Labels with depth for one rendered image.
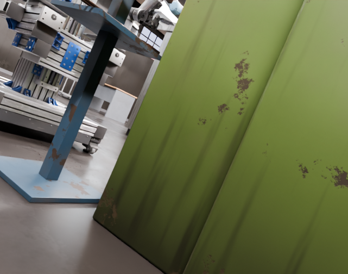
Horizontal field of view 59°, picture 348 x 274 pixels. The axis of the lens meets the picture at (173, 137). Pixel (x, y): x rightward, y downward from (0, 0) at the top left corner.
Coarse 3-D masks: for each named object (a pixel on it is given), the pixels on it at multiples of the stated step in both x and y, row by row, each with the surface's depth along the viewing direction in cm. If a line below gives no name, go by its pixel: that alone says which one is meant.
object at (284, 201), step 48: (336, 0) 76; (288, 48) 80; (336, 48) 74; (288, 96) 77; (336, 96) 72; (240, 144) 82; (288, 144) 75; (336, 144) 70; (240, 192) 79; (288, 192) 73; (336, 192) 68; (240, 240) 76; (288, 240) 71; (336, 240) 67
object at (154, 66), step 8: (160, 24) 527; (168, 32) 515; (168, 40) 510; (160, 48) 517; (152, 72) 515; (144, 88) 517; (136, 104) 519; (136, 112) 515; (128, 120) 522; (128, 128) 523
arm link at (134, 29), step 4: (148, 0) 228; (152, 0) 227; (160, 0) 228; (144, 4) 229; (148, 4) 228; (140, 8) 231; (144, 8) 229; (132, 24) 232; (136, 24) 235; (132, 28) 234; (136, 28) 235; (136, 32) 241
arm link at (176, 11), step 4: (164, 0) 205; (176, 0) 200; (168, 4) 201; (172, 4) 196; (176, 4) 194; (180, 4) 196; (172, 8) 195; (176, 8) 194; (180, 8) 196; (172, 12) 197; (176, 12) 196; (180, 12) 197; (176, 16) 201
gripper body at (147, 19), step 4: (140, 12) 182; (148, 12) 180; (140, 16) 183; (144, 16) 183; (148, 16) 179; (156, 16) 180; (140, 20) 183; (144, 20) 179; (148, 20) 179; (152, 20) 177; (156, 20) 181; (144, 24) 183; (148, 24) 181; (152, 24) 179; (156, 24) 182; (152, 28) 184
